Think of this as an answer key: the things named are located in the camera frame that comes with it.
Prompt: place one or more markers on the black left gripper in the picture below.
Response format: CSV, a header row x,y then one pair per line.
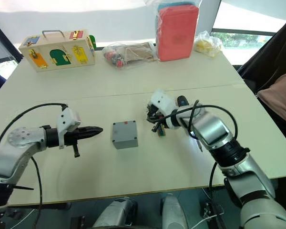
x,y
71,138

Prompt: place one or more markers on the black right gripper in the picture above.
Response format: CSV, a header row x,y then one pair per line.
x,y
157,115

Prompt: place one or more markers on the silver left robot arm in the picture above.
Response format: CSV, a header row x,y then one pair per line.
x,y
19,152

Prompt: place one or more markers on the grey box lid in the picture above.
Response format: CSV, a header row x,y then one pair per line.
x,y
124,131

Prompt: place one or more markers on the grey plastic junction box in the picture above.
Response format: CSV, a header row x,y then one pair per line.
x,y
126,145

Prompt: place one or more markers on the wooden lock toy box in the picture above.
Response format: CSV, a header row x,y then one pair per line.
x,y
59,43

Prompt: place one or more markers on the green terminal block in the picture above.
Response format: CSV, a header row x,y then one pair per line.
x,y
161,132

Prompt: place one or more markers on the clear bag of small parts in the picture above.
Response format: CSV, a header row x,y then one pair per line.
x,y
133,53

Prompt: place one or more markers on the grey rounded housing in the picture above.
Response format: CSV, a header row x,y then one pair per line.
x,y
114,214
174,212

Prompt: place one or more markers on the red foam block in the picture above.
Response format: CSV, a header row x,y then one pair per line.
x,y
176,33

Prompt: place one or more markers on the clear bag of yellow pieces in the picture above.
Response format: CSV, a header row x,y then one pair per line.
x,y
207,45

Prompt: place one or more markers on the person in pink top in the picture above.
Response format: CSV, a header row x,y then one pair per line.
x,y
278,95

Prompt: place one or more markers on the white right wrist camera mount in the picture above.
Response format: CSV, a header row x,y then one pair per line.
x,y
164,102

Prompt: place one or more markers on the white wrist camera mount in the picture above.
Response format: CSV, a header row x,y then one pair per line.
x,y
66,119
164,102

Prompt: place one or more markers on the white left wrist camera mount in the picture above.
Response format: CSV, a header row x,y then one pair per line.
x,y
66,119

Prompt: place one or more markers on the black metal bracket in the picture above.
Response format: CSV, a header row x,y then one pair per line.
x,y
212,212

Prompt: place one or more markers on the black window frame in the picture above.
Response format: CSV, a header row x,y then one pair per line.
x,y
216,16
4,38

